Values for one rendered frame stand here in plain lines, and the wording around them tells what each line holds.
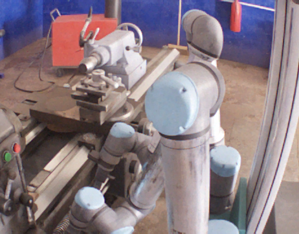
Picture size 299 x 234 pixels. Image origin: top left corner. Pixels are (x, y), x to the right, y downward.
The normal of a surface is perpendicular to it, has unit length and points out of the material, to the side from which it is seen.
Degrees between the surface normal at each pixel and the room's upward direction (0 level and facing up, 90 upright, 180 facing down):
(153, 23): 90
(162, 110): 83
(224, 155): 5
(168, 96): 83
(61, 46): 90
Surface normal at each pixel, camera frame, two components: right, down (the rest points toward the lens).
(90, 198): 0.29, -0.74
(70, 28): 0.00, 0.46
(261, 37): -0.34, 0.43
